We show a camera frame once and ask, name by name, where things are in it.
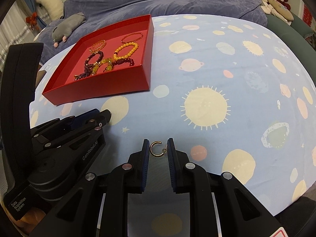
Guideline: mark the green sofa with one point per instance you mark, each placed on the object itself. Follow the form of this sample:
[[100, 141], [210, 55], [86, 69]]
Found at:
[[294, 37]]

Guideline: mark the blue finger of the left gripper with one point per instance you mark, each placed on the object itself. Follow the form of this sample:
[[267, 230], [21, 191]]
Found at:
[[83, 118], [96, 119]]

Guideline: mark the blue-grey velvet blanket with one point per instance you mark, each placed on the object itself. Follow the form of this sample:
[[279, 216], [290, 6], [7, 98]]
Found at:
[[101, 13]]

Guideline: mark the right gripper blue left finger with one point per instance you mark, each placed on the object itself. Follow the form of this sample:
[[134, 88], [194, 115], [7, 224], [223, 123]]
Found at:
[[145, 155]]

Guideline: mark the grey mouse plush toy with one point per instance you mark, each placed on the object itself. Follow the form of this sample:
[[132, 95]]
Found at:
[[64, 30]]

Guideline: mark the gold thin bangle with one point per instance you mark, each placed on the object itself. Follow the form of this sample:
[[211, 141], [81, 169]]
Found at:
[[132, 37]]

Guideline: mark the white alpaca plush toy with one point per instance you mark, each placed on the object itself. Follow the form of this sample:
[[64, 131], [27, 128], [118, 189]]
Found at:
[[55, 8]]

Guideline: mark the red wall decoration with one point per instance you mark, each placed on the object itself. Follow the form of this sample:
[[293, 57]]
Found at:
[[307, 16]]

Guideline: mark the purple garnet bead strand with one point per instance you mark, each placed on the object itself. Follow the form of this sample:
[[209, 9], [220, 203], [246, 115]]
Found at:
[[87, 72]]

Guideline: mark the dark bead bracelet gold charm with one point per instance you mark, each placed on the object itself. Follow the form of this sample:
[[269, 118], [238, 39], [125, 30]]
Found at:
[[98, 54]]

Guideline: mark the white curtain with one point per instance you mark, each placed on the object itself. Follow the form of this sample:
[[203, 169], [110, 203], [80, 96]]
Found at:
[[14, 30]]

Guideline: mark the beige cookie plush pillow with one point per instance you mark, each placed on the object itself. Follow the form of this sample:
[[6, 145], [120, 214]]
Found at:
[[281, 9]]

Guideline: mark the blue planet print tablecloth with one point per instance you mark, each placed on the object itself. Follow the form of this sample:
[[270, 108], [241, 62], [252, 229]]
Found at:
[[235, 96]]

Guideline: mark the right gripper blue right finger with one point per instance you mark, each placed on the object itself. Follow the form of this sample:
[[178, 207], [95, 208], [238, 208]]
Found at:
[[171, 162]]

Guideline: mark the red cardboard box tray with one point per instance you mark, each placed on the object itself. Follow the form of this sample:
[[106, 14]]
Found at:
[[125, 68]]

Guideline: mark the red bow curtain tie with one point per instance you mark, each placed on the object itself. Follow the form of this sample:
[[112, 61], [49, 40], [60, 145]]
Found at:
[[32, 21]]

